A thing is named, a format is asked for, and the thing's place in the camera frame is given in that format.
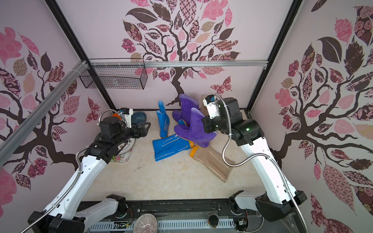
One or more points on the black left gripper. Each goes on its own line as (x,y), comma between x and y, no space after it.
(138,134)

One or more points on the floral tray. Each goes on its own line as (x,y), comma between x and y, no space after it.
(123,155)

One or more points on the standing blue rain boot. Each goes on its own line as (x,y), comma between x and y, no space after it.
(163,119)

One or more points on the purple rain boot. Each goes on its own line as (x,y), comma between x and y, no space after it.
(195,131)
(187,103)

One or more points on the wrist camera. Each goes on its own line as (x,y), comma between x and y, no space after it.
(211,104)
(126,115)

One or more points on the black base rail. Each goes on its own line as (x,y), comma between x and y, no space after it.
(220,207)

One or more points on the orange cup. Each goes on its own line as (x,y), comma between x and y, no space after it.
(116,115)

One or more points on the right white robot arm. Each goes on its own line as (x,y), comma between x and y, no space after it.
(280,197)

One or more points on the silver aluminium rail left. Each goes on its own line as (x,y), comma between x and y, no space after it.
(15,139)

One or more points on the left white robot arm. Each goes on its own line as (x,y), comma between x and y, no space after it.
(62,214)

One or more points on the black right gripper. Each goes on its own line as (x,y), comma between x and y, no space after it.
(208,124)

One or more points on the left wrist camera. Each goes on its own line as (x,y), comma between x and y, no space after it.
(126,115)

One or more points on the white printed plate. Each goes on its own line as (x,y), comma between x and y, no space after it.
(125,147)

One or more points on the beige rain boot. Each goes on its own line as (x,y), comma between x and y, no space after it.
(203,108)
(212,160)

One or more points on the white vented strip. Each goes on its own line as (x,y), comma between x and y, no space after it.
(164,226)

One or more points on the black corner frame post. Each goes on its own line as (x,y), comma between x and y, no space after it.
(286,27)

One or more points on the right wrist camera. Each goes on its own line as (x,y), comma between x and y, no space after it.
(211,104)

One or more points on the blue rain boot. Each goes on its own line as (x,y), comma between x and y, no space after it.
(169,146)
(163,119)

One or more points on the standing beige rain boot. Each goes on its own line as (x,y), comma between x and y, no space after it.
(203,108)

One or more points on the round pink glass dish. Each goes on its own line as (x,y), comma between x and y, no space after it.
(146,223)

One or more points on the small black round knob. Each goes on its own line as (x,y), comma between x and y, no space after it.
(213,221)

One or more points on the black left corner post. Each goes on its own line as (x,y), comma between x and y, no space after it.
(59,16)

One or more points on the dark blue bowl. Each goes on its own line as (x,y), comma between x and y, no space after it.
(138,117)

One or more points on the black wire basket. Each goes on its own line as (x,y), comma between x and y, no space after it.
(125,74)

